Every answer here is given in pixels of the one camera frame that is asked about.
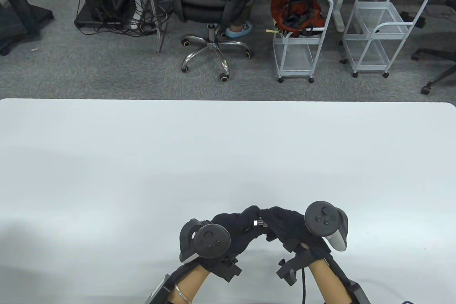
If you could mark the person's right hand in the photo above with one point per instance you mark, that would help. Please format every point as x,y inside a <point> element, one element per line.
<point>285,225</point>

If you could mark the person's left hand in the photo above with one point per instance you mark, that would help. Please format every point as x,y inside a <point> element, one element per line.
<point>240,225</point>

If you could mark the person's left forearm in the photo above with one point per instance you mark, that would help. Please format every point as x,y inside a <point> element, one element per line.
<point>188,282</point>

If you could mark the person's right forearm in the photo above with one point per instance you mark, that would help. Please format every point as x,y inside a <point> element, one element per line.
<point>327,282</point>

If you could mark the black tracking controller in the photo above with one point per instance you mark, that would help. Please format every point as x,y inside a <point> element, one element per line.
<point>212,241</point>
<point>322,220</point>

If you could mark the orange bag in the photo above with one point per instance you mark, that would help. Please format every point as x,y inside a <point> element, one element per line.
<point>295,11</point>

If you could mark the black chair base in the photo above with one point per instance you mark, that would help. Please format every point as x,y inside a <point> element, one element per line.
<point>434,53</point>

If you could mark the black power adapter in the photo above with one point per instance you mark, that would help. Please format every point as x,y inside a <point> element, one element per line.
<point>413,19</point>

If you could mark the black monitor stand base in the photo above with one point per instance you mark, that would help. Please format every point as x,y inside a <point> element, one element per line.
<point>14,4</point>

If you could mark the black wrist bracket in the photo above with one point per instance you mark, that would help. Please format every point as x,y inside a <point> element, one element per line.
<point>228,270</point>
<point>290,272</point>

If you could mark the black wrist camera unit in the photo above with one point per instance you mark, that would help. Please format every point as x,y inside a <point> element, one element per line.
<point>156,291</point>
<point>356,293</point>

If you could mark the aluminium frame post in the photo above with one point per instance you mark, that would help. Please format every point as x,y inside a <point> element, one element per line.
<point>159,42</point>

